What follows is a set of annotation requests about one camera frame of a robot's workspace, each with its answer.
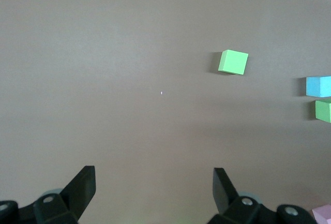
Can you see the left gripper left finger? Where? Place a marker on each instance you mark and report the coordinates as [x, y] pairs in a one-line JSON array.
[[75, 198]]

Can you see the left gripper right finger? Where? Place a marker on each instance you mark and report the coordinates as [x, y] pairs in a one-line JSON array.
[[227, 203]]

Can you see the blue foam cube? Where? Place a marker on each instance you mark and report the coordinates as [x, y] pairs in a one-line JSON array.
[[319, 86]]

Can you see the green foam cube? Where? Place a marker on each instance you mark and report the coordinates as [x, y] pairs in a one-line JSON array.
[[232, 62], [323, 110]]

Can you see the pink foam cube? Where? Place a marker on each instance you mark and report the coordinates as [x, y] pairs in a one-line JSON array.
[[323, 215]]

